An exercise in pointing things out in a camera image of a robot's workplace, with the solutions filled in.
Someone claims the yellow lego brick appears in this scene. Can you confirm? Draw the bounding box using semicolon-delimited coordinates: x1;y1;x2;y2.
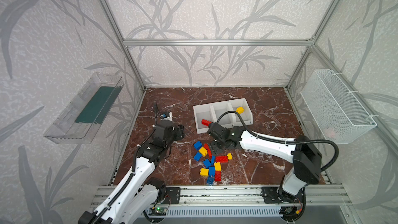
214;162;222;172
198;147;208;157
236;107;245;114
200;168;209;177

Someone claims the red lego brick long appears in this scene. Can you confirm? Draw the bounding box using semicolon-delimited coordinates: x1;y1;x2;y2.
201;119;212;127

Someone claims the blue lego brick top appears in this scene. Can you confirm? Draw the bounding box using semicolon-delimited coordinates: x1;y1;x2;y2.
194;141;203;150

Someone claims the blue lego brick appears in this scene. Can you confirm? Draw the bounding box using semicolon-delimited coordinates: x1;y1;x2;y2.
208;167;216;177
194;141;203;150
203;159;211;169
194;152;203;162
206;176;215;185

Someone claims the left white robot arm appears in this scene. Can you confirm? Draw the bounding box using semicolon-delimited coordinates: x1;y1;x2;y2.
78;118;185;224

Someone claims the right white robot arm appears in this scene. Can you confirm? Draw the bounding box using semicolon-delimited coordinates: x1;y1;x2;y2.
207;122;340;203

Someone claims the red lego brick square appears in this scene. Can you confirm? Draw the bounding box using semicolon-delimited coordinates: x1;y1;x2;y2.
203;143;212;158

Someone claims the red eight-stud lego brick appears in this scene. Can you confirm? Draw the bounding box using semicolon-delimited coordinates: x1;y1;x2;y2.
216;156;229;163

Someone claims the middle white bin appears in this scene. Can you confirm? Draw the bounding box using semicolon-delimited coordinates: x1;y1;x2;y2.
210;101;234;130

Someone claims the white bin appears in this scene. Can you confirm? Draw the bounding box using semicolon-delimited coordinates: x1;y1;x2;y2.
210;101;234;130
193;103;217;134
229;98;254;125

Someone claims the left white bin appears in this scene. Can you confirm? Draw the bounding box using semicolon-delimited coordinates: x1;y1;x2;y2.
193;103;217;134

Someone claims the right white bin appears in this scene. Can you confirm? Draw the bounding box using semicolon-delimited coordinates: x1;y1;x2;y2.
229;98;254;125

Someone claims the red lego brick bottom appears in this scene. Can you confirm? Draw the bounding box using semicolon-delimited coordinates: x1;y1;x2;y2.
215;171;221;181

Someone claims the blue lego brick bottom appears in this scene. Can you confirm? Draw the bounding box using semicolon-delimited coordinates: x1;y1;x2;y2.
206;176;215;185

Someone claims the green circuit board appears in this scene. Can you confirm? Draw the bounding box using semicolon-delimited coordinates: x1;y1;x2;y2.
147;207;168;216

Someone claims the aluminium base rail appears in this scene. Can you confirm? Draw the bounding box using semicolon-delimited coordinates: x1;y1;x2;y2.
90;184;352;207

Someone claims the clear plastic wall tray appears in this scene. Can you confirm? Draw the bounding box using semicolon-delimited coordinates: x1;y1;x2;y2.
44;72;124;145

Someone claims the white wire mesh basket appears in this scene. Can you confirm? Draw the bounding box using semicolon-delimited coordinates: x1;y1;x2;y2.
301;69;377;144

